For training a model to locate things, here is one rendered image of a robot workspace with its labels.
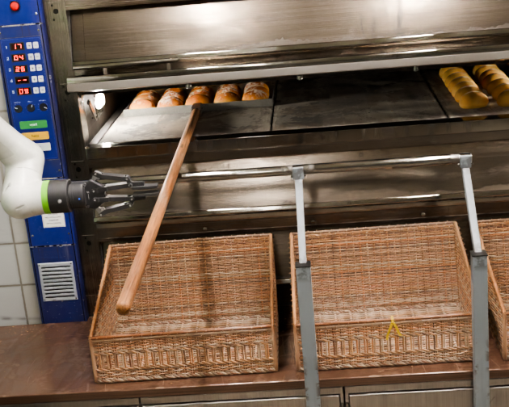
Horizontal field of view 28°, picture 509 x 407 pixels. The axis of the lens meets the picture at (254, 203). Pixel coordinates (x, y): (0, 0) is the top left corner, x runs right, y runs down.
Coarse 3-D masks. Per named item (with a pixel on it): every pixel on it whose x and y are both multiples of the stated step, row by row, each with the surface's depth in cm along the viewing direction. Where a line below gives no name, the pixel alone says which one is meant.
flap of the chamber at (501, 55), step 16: (336, 64) 306; (352, 64) 306; (368, 64) 305; (384, 64) 305; (400, 64) 305; (416, 64) 304; (432, 64) 304; (448, 64) 318; (128, 80) 310; (144, 80) 310; (160, 80) 310; (176, 80) 309; (192, 80) 309; (208, 80) 309; (224, 80) 309
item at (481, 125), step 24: (432, 120) 328; (456, 120) 326; (480, 120) 324; (504, 120) 324; (96, 144) 337; (120, 144) 334; (144, 144) 332; (168, 144) 331; (192, 144) 331; (216, 144) 330; (240, 144) 330; (264, 144) 329; (288, 144) 329
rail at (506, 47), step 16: (448, 48) 304; (464, 48) 303; (480, 48) 303; (496, 48) 303; (256, 64) 307; (272, 64) 307; (288, 64) 307; (304, 64) 307; (320, 64) 306; (80, 80) 311; (96, 80) 311; (112, 80) 311
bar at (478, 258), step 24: (264, 168) 294; (288, 168) 293; (312, 168) 292; (336, 168) 292; (360, 168) 292; (384, 168) 292; (480, 264) 275; (480, 288) 277; (312, 312) 282; (480, 312) 280; (312, 336) 284; (480, 336) 282; (312, 360) 286; (480, 360) 284; (312, 384) 289; (480, 384) 286
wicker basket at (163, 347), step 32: (128, 256) 339; (160, 256) 338; (192, 256) 338; (224, 256) 337; (256, 256) 336; (160, 288) 338; (192, 288) 338; (224, 288) 337; (256, 288) 337; (96, 320) 307; (128, 320) 339; (160, 320) 339; (192, 320) 338; (224, 320) 337; (256, 320) 334; (96, 352) 300; (128, 352) 299; (160, 352) 317; (192, 352) 299; (224, 352) 313; (256, 352) 311
